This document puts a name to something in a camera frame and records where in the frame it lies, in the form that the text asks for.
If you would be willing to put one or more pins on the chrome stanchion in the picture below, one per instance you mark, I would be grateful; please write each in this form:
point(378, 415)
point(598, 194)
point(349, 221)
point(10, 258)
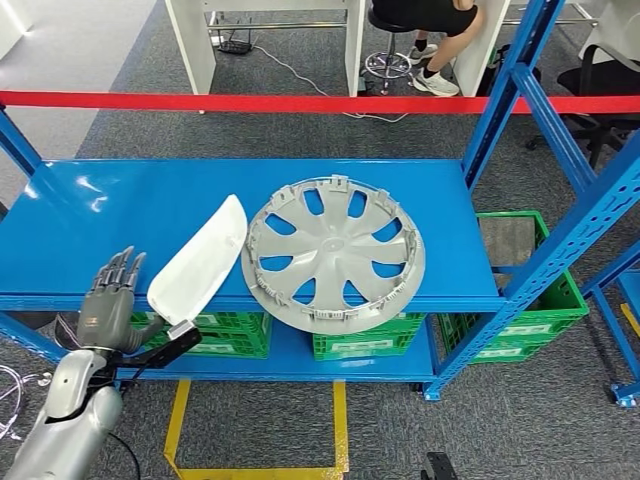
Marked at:
point(65, 331)

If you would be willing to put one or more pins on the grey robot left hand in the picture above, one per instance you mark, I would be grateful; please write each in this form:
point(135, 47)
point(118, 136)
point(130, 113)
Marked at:
point(105, 318)

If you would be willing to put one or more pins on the black office chair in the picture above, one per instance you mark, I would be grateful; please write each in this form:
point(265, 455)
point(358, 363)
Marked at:
point(600, 83)

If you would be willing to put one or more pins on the white curved plastic part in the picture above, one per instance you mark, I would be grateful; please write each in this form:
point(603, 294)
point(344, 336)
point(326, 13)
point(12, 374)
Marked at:
point(200, 265)

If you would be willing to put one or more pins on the yellow floor tape square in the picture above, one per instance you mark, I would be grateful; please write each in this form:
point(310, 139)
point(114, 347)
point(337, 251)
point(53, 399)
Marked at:
point(631, 319)

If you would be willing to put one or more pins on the white chair backrest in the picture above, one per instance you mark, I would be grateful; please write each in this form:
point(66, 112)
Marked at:
point(617, 30)

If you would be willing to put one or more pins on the black bag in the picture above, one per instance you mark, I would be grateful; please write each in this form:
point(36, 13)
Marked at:
point(492, 76)

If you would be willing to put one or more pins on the grey wheel hubcap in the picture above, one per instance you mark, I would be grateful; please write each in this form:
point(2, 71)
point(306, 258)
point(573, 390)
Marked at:
point(332, 255)

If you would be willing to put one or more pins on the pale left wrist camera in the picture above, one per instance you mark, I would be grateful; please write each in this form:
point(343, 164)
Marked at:
point(181, 330)

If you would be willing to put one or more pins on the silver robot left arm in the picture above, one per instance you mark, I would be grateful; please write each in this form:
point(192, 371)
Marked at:
point(75, 424)

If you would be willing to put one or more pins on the blue metal shelf rack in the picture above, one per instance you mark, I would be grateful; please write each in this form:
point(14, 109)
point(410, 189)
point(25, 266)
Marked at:
point(150, 225)
point(607, 324)

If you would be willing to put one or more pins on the red barrier tape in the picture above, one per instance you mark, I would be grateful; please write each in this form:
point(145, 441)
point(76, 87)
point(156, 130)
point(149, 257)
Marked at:
point(250, 103)

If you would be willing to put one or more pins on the seated person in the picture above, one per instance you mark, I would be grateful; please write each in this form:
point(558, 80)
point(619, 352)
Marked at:
point(445, 46)

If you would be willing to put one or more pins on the black power strip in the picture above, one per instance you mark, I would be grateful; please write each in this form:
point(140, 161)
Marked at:
point(235, 47)

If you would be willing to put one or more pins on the black robot right foot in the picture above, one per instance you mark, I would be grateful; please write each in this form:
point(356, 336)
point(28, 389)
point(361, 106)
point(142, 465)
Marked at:
point(439, 467)

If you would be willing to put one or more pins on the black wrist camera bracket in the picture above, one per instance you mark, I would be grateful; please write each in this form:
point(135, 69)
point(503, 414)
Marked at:
point(160, 354)

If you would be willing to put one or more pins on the white desk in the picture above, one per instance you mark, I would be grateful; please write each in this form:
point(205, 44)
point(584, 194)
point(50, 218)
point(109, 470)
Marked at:
point(480, 53)
point(195, 46)

